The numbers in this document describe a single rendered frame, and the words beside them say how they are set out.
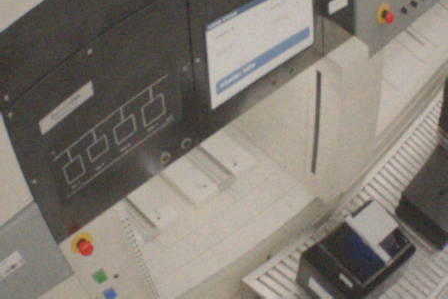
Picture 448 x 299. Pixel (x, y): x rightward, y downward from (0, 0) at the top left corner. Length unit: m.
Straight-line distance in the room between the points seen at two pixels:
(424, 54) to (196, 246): 1.15
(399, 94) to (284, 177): 0.54
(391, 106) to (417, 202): 0.41
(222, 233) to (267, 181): 0.21
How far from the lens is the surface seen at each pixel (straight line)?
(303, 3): 1.39
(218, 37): 1.25
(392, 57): 2.40
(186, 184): 1.96
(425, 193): 2.02
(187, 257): 1.86
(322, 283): 1.77
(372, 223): 1.66
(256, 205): 1.95
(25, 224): 1.18
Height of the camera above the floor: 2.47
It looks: 49 degrees down
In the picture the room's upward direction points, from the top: 4 degrees counter-clockwise
